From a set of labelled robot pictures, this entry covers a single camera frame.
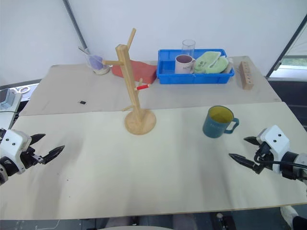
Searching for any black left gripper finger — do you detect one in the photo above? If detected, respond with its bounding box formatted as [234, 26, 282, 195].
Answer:
[29, 133, 47, 146]
[42, 145, 66, 165]

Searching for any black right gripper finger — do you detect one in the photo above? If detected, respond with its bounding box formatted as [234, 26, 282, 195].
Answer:
[228, 153, 256, 169]
[243, 136, 260, 147]

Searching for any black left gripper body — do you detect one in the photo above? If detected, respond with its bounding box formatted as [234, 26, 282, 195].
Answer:
[20, 144, 44, 170]

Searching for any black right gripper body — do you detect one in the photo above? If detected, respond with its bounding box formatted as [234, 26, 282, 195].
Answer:
[253, 141, 274, 175]

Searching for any wooden mug tree stand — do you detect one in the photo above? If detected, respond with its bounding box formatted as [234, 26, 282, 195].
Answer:
[102, 28, 157, 136]

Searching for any clear drinking glass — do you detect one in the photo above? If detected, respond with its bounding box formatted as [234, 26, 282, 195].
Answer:
[181, 39, 196, 58]

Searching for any teal mug yellow inside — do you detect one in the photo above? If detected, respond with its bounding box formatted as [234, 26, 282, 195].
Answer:
[202, 105, 240, 138]

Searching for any grey device box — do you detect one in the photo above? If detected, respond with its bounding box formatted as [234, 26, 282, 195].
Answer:
[0, 88, 23, 111]

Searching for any wooden block with holes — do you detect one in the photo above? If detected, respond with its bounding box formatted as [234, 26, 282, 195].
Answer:
[239, 61, 255, 91]

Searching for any white shoe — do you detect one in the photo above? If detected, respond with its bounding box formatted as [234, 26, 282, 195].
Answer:
[280, 205, 299, 229]

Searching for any blue plastic bin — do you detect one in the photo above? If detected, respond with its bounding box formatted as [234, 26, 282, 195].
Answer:
[156, 49, 235, 85]

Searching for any green cloth mitt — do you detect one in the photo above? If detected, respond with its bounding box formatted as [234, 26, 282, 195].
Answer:
[193, 51, 229, 74]

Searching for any clear glass jar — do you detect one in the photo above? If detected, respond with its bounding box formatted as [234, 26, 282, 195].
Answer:
[86, 54, 112, 76]

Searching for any dark tent pole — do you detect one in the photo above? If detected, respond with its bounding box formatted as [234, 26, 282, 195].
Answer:
[265, 14, 307, 78]

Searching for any white mug pink inside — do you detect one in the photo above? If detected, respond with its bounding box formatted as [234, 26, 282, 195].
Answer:
[174, 54, 196, 74]

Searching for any red orange cloth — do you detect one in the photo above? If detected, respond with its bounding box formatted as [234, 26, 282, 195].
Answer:
[111, 59, 158, 84]

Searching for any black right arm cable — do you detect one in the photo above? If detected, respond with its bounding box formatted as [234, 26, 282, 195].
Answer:
[254, 149, 307, 169]

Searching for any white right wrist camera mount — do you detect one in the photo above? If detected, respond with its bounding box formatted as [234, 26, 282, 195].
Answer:
[256, 125, 291, 173]

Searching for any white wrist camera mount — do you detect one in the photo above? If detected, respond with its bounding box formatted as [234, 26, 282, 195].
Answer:
[256, 125, 291, 173]
[0, 129, 32, 174]

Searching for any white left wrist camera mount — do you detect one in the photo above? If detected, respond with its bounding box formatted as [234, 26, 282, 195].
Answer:
[0, 129, 32, 174]

